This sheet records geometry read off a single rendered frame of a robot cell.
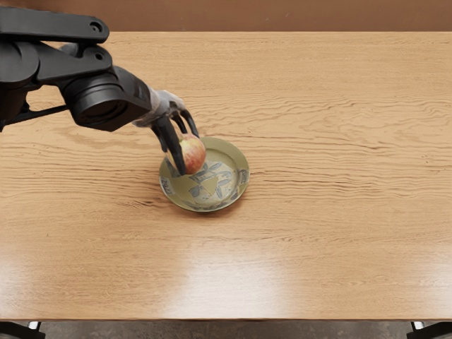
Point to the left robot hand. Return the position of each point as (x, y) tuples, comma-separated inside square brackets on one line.
[(166, 106)]

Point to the red-yellow apple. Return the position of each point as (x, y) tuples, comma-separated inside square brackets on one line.
[(193, 153)]

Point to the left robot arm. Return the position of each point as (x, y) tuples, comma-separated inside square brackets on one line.
[(88, 92)]

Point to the green plate with blue pattern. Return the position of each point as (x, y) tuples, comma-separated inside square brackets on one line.
[(219, 176)]

